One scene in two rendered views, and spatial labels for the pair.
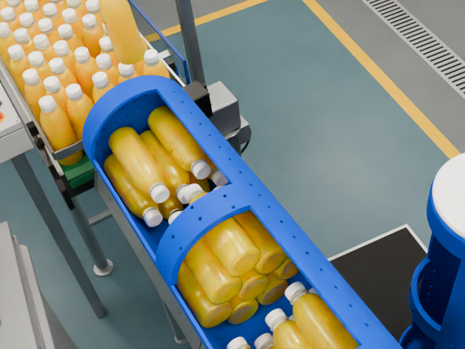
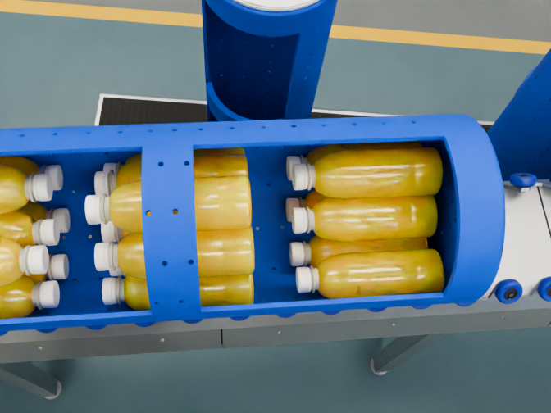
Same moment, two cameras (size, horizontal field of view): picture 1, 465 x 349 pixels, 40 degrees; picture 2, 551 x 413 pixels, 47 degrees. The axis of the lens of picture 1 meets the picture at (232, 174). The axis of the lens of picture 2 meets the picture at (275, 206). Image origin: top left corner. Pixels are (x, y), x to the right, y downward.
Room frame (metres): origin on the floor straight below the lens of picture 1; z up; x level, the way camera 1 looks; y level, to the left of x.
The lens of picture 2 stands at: (0.57, 0.34, 1.95)
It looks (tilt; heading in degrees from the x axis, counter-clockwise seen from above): 66 degrees down; 280
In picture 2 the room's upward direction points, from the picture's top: 10 degrees clockwise
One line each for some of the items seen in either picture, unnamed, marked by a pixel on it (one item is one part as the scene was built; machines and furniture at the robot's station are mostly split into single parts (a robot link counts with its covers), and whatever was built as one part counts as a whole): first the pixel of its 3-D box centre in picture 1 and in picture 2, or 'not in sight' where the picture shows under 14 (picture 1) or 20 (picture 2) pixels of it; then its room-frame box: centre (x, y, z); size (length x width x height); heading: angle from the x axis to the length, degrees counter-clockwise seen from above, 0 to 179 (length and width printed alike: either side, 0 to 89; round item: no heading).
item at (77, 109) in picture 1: (85, 120); not in sight; (1.30, 0.37, 1.00); 0.07 x 0.07 x 0.20
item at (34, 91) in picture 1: (43, 104); not in sight; (1.39, 0.49, 1.00); 0.07 x 0.07 x 0.20
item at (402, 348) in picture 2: not in sight; (405, 346); (0.24, -0.12, 0.31); 0.06 x 0.06 x 0.63; 24
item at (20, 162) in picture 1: (61, 239); not in sight; (1.30, 0.59, 0.50); 0.04 x 0.04 x 1.00; 24
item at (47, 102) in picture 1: (46, 102); not in sight; (1.27, 0.44, 1.11); 0.04 x 0.04 x 0.02
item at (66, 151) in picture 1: (123, 124); not in sight; (1.30, 0.27, 0.96); 0.40 x 0.01 x 0.03; 114
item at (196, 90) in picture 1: (194, 104); not in sight; (1.35, 0.08, 0.95); 0.10 x 0.07 x 0.10; 114
